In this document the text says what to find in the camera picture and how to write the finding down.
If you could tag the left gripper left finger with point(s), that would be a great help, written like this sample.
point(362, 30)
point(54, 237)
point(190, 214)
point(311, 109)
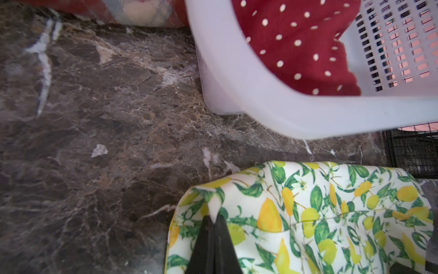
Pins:
point(202, 258)

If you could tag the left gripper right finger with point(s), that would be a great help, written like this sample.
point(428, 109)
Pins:
point(225, 258)

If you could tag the lemon print skirt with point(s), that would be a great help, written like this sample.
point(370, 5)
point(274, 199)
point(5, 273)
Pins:
point(310, 218)

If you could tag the red polka dot skirt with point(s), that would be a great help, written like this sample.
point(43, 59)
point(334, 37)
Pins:
point(298, 41)

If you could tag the pink folder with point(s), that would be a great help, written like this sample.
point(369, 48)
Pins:
point(425, 127)

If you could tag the red plaid skirt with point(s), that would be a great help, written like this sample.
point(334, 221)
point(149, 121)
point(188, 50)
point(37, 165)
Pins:
point(148, 13)

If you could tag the white plastic basket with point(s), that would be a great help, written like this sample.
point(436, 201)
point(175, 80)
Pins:
point(391, 48)

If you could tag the black wire desk organizer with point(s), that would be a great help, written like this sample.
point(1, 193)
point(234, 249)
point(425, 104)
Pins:
point(414, 151)

